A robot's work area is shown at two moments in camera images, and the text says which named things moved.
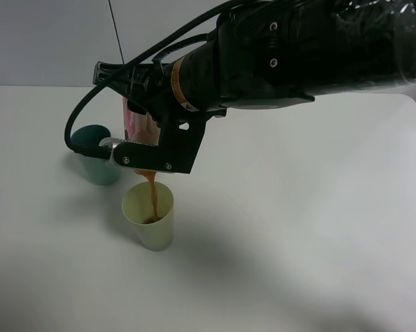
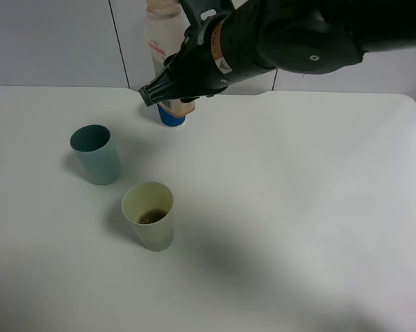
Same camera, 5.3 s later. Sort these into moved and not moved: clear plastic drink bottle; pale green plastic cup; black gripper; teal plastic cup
Moved: clear plastic drink bottle; black gripper
Not moved: pale green plastic cup; teal plastic cup
